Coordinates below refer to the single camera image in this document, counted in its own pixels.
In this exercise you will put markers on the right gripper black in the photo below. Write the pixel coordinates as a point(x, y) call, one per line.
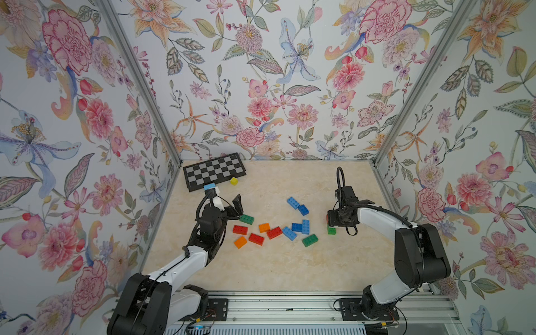
point(332, 220)

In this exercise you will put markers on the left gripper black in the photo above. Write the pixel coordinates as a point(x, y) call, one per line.
point(239, 208)

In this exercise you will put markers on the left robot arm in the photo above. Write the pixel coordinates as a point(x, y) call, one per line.
point(150, 303)

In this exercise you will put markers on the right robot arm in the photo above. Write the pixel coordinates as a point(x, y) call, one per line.
point(419, 255)

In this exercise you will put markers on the green lego brick left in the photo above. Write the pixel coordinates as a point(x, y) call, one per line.
point(247, 219)

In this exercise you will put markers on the red lego brick left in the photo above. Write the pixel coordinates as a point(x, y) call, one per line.
point(240, 230)

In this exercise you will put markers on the small blue lego brick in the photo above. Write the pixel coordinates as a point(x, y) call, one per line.
point(303, 210)

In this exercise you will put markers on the green lego brick lower right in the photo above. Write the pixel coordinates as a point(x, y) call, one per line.
point(310, 240)

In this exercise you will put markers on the orange lego brick lower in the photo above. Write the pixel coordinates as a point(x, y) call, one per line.
point(241, 242)

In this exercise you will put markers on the red lego brick lower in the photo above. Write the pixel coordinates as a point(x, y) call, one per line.
point(256, 239)

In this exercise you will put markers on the small orange lego brick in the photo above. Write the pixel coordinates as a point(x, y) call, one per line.
point(264, 228)

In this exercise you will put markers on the long blue lego brick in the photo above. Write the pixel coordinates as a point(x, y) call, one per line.
point(293, 203)

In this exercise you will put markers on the blue lego brick tilted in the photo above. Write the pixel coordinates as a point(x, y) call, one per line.
point(291, 235)

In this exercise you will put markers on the red lego brick middle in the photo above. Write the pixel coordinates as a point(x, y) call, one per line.
point(275, 232)

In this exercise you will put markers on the light blue cylinder block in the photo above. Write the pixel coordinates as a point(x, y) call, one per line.
point(209, 186)

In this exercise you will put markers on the black grey chessboard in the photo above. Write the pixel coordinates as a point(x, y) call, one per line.
point(214, 171)

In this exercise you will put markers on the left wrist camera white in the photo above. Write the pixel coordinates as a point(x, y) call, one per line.
point(217, 201)

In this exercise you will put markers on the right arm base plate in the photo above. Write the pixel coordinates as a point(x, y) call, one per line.
point(354, 309)

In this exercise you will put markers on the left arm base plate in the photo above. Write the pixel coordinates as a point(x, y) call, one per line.
point(210, 310)

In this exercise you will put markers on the aluminium rail frame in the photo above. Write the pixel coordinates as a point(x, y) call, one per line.
point(289, 312)

